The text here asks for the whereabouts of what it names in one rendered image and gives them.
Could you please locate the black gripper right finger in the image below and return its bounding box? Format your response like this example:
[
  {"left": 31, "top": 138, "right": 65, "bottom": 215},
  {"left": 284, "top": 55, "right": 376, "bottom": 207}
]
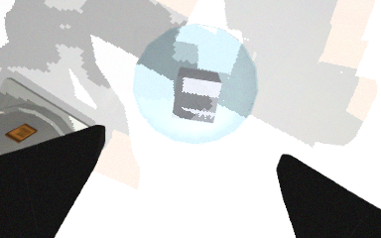
[{"left": 276, "top": 153, "right": 381, "bottom": 238}]

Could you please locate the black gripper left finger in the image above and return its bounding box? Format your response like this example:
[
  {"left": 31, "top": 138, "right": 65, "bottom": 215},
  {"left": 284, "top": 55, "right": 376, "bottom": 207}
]
[{"left": 0, "top": 125, "right": 105, "bottom": 238}]

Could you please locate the grey cube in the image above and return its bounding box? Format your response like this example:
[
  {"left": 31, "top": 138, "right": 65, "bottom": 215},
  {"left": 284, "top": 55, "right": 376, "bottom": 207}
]
[{"left": 172, "top": 66, "right": 222, "bottom": 123}]

